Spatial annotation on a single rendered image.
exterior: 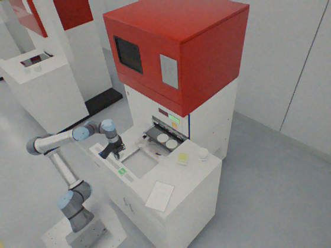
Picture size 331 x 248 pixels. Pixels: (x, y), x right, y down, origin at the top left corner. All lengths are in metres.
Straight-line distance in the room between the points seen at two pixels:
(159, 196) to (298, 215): 1.66
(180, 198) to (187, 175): 0.19
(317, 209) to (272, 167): 0.61
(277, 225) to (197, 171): 1.26
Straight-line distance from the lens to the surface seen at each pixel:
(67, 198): 1.67
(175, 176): 1.75
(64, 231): 1.91
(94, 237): 1.76
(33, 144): 1.64
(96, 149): 2.06
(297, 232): 2.81
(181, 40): 1.46
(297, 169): 3.23
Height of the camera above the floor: 2.41
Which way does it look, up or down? 44 degrees down
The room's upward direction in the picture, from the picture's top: 6 degrees counter-clockwise
